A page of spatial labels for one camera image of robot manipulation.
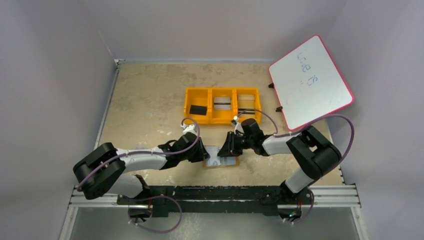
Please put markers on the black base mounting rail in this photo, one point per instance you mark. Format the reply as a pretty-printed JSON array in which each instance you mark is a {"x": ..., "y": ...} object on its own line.
[{"x": 161, "y": 200}]

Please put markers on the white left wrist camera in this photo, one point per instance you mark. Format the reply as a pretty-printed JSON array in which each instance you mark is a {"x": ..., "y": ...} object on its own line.
[{"x": 190, "y": 128}]

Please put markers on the black card in bin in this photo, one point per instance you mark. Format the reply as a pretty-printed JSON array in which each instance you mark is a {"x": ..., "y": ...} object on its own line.
[{"x": 198, "y": 110}]

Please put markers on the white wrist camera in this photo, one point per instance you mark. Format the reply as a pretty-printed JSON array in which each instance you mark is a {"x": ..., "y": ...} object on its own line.
[
  {"x": 190, "y": 128},
  {"x": 236, "y": 122}
]

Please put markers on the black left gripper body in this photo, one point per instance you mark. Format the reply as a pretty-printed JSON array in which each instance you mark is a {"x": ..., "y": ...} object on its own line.
[{"x": 197, "y": 149}]

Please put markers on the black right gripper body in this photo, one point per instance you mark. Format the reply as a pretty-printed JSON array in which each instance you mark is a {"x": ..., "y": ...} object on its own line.
[{"x": 232, "y": 143}]

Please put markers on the yellow plastic sorting bin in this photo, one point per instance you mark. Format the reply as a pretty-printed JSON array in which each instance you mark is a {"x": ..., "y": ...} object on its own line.
[{"x": 204, "y": 96}]

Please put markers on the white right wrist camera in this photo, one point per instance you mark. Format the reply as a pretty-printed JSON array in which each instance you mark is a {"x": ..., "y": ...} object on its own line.
[{"x": 236, "y": 122}]

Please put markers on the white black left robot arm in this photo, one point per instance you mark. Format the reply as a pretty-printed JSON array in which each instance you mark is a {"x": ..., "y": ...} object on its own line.
[{"x": 102, "y": 170}]

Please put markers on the silver striped card middle bin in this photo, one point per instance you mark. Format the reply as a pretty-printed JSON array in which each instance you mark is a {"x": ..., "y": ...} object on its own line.
[{"x": 222, "y": 103}]

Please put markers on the white board with pink frame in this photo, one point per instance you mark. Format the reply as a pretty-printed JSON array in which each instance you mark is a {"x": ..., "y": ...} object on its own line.
[{"x": 309, "y": 84}]

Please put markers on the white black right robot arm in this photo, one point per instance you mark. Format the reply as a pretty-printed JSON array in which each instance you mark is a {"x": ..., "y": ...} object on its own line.
[{"x": 314, "y": 153}]

